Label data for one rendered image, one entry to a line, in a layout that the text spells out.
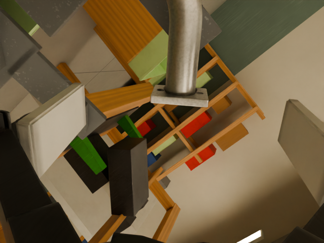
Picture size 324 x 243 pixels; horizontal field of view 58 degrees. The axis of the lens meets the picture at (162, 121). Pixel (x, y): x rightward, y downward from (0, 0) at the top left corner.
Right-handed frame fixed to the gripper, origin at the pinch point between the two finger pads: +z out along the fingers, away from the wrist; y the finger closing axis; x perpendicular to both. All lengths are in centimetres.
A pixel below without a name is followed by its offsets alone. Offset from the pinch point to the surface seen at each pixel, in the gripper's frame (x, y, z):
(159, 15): 5.3, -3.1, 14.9
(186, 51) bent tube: 2.6, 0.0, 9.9
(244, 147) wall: -266, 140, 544
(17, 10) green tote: 4.2, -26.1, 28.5
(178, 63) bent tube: 1.5, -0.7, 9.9
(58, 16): 4.6, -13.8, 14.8
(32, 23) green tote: 2.5, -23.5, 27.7
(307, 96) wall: -145, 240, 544
